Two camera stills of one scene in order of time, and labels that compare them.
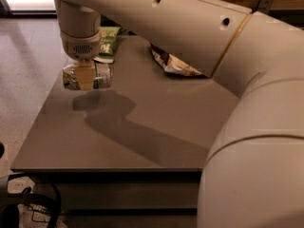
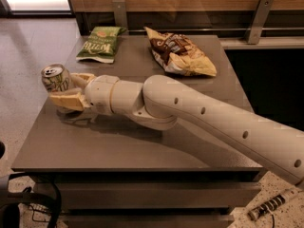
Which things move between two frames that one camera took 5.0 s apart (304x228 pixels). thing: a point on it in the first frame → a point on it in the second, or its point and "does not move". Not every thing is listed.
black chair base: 10,201 does not move
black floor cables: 33,212 does not move
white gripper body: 81,47 → 99,94
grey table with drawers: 130,156 does not move
